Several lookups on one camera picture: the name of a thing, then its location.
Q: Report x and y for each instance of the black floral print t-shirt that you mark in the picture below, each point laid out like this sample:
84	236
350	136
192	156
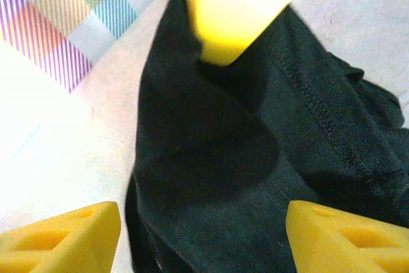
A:
223	145

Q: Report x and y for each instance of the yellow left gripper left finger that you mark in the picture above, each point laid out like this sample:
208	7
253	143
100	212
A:
64	244

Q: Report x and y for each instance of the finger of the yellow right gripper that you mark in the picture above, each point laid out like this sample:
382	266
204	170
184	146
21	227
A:
233	7

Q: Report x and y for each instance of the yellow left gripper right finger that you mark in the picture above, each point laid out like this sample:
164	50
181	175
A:
345	247

